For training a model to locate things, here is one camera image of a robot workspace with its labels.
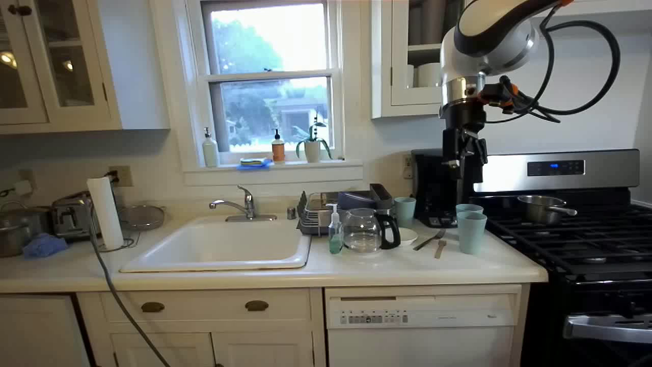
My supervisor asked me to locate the black power cable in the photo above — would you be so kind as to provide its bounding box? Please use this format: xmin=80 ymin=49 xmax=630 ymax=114
xmin=83 ymin=195 xmax=171 ymax=367

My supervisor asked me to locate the black coffee maker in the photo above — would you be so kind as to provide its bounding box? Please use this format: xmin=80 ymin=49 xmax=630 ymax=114
xmin=412 ymin=149 xmax=457 ymax=228

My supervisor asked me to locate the wooden handled utensil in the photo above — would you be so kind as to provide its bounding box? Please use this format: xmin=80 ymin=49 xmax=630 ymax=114
xmin=435 ymin=239 xmax=449 ymax=259

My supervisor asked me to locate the orange soap bottle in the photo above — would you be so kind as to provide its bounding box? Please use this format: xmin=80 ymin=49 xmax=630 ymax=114
xmin=272 ymin=129 xmax=286 ymax=164

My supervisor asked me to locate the white plate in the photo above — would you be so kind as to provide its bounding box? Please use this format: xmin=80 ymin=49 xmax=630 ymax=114
xmin=399 ymin=228 xmax=417 ymax=244

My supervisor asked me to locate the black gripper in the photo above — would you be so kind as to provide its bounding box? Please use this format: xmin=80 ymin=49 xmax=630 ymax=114
xmin=443 ymin=100 xmax=488 ymax=204

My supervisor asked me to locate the blue sponge on sill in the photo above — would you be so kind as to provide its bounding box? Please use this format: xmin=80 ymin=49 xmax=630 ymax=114
xmin=237 ymin=157 xmax=274 ymax=171

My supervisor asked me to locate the metal pot at left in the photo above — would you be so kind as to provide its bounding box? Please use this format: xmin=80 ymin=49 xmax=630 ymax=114
xmin=0 ymin=207 xmax=46 ymax=257

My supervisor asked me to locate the white bottle on sill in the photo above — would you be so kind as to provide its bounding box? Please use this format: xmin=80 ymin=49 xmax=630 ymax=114
xmin=202 ymin=126 xmax=218 ymax=167

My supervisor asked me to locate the soap dispenser bottle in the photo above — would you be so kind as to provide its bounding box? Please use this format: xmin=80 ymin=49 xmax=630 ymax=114
xmin=328 ymin=204 xmax=342 ymax=254

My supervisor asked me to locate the potted plant white pot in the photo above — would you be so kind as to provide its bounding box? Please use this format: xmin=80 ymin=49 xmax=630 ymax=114
xmin=296 ymin=118 xmax=332 ymax=164

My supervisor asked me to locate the chrome faucet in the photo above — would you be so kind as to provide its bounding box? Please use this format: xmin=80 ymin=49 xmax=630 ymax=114
xmin=208 ymin=185 xmax=276 ymax=223

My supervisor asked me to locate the white dishwasher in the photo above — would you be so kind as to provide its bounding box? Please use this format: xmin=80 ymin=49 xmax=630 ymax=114
xmin=324 ymin=286 xmax=521 ymax=367

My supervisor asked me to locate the steel saucepan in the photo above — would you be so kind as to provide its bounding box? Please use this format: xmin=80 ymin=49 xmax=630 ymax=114
xmin=518 ymin=193 xmax=576 ymax=226

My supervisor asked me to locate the dish drying rack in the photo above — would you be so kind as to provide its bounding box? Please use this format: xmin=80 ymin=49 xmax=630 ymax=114
xmin=297 ymin=184 xmax=394 ymax=236

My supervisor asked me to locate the glass lid on counter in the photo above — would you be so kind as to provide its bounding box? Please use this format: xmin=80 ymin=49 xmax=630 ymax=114
xmin=122 ymin=206 xmax=166 ymax=231

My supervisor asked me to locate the silver toaster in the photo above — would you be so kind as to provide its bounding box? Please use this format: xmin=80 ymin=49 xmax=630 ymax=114
xmin=54 ymin=192 xmax=92 ymax=241

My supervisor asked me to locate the grey cup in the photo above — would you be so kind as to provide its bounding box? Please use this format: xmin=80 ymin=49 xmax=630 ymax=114
xmin=457 ymin=204 xmax=483 ymax=217
xmin=458 ymin=213 xmax=488 ymax=254
xmin=394 ymin=198 xmax=416 ymax=226

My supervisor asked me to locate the black gas stove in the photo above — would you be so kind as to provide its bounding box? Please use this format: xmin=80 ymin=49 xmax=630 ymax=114
xmin=475 ymin=149 xmax=652 ymax=367

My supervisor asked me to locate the glass coffee carafe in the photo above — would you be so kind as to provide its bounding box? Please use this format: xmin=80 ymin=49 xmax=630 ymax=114
xmin=342 ymin=207 xmax=402 ymax=253

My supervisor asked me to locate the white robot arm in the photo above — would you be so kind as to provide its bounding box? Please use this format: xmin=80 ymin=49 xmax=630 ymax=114
xmin=440 ymin=0 xmax=621 ymax=206

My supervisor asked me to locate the blue cloth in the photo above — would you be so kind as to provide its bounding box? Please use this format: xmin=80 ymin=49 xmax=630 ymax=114
xmin=23 ymin=232 xmax=68 ymax=259

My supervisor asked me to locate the grey cup behind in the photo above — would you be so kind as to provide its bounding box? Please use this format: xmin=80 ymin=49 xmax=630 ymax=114
xmin=457 ymin=204 xmax=483 ymax=217

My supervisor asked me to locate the white kitchen sink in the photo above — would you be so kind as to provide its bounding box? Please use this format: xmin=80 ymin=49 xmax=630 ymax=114
xmin=125 ymin=219 xmax=311 ymax=274

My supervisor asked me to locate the paper towel roll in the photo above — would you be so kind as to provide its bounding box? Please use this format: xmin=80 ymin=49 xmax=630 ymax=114
xmin=87 ymin=177 xmax=125 ymax=250

